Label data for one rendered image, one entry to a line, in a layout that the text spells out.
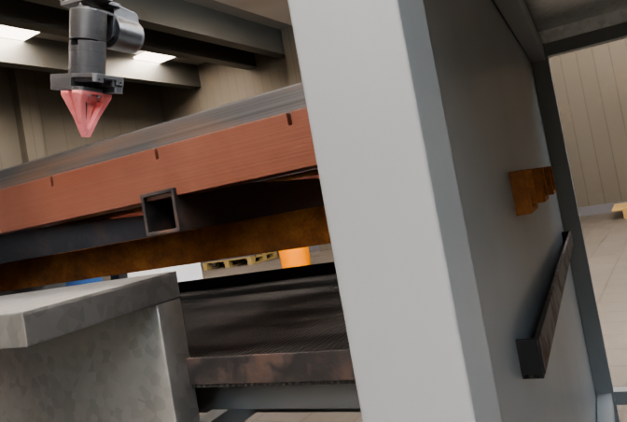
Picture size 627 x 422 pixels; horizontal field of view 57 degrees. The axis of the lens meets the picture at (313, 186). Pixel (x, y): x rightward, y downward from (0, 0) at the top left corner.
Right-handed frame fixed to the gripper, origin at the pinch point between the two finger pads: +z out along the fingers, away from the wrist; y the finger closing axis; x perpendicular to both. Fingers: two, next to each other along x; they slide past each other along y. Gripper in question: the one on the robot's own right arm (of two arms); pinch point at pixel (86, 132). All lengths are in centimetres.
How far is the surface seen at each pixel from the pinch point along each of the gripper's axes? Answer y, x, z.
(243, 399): -39, 10, 32
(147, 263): -14.6, 0.7, 19.8
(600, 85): -75, -790, -103
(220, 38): 445, -654, -159
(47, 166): -5.5, 11.8, 5.3
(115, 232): 10.3, -17.3, 19.7
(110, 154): -17.5, 11.7, 3.0
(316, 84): -66, 50, -1
